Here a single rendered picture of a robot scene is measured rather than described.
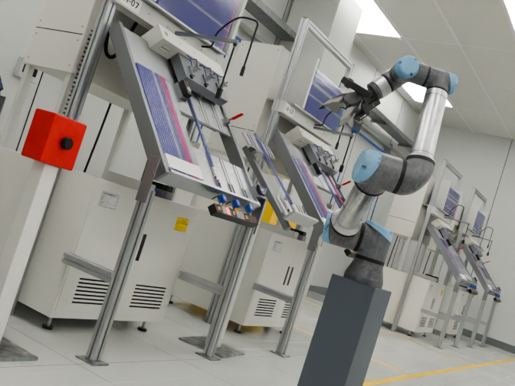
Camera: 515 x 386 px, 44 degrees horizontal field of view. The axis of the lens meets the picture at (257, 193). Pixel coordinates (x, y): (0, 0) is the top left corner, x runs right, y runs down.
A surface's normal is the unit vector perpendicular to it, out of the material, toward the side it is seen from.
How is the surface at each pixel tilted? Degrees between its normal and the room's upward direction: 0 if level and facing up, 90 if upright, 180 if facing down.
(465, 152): 90
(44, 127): 90
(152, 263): 90
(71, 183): 90
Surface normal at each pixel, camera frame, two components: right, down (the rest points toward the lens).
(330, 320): -0.51, -0.20
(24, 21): 0.82, 0.24
